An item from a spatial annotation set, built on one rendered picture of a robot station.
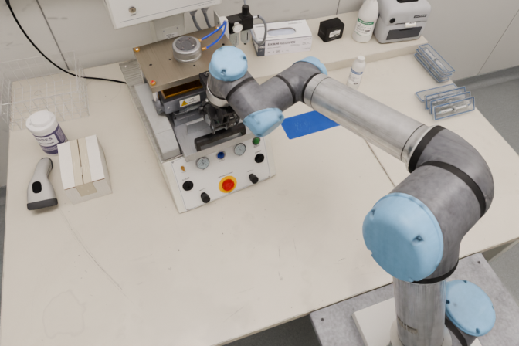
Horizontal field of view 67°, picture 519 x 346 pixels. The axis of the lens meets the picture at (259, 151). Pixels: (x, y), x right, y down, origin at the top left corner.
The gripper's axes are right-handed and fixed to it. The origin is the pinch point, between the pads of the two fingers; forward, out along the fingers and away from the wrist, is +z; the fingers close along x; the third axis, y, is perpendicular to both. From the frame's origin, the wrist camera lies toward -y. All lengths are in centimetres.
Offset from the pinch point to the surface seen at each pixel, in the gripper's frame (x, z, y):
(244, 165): 6.7, 13.8, 13.1
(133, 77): -14.5, 18.6, -29.6
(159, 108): -12.8, -1.4, -7.4
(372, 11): 82, 16, -27
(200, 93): -0.7, -2.3, -7.7
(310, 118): 40.5, 25.9, 2.7
